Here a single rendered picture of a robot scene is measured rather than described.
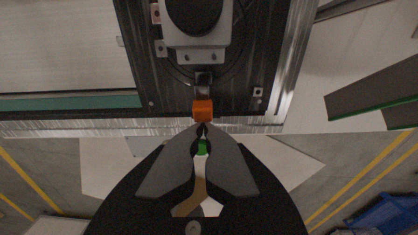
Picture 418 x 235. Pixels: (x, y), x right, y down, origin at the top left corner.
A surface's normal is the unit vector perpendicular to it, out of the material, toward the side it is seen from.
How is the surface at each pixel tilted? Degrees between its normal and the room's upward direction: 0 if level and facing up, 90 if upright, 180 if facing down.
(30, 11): 0
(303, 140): 0
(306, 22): 0
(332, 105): 90
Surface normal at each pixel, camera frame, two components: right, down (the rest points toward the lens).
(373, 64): 0.01, 0.46
